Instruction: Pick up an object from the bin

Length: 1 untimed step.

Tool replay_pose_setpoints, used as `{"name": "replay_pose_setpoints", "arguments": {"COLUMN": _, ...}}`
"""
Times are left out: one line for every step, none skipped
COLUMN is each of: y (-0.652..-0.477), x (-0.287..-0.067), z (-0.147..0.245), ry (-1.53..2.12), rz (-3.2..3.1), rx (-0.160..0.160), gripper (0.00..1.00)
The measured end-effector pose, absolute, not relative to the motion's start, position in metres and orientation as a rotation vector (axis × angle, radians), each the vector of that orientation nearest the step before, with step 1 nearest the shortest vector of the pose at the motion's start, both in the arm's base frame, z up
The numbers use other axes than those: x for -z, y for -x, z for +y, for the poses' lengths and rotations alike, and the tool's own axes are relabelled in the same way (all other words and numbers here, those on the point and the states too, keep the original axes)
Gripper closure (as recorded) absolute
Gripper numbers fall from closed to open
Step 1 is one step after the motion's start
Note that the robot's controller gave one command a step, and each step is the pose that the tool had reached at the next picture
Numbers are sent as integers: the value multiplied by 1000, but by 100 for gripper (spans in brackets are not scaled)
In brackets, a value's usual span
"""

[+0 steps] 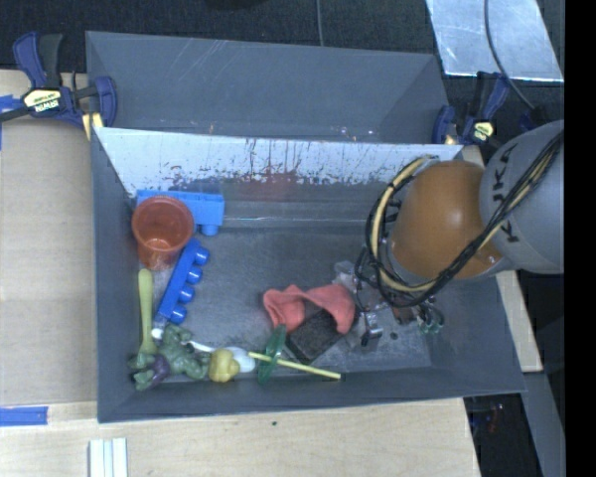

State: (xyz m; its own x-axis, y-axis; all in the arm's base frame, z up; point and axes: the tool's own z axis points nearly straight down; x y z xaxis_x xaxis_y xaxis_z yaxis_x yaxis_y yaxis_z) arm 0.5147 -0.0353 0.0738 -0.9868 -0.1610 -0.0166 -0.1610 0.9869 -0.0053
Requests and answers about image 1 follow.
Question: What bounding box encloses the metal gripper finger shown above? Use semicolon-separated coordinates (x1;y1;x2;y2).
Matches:
359;311;384;350

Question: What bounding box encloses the dark rectangular sponge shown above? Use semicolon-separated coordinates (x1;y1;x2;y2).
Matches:
284;308;348;363

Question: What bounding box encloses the pink cloth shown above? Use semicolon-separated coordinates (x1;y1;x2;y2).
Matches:
262;283;358;337

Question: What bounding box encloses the grey metal bin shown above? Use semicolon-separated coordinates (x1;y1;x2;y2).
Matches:
83;30;528;424

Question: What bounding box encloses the green disc on yellow stick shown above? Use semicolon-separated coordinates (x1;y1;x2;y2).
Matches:
247;324;343;387

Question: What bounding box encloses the yellow toy piece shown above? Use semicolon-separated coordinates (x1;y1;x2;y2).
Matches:
208;347;241;384

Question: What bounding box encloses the wide blue toy brick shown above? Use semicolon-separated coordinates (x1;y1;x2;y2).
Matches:
135;189;226;238

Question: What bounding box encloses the long blue studded toy brick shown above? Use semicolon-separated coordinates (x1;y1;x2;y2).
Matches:
154;238;212;326

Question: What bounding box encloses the green toy figure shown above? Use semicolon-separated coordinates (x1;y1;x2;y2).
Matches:
127;324;212;393

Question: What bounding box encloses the orange plastic cup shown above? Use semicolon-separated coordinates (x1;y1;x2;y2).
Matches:
130;195;196;271

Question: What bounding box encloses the yellow-green plastic spoon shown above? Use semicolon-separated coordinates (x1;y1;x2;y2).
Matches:
137;267;159;356

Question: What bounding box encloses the brown cardboard board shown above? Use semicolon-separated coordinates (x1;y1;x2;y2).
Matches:
0;116;100;407

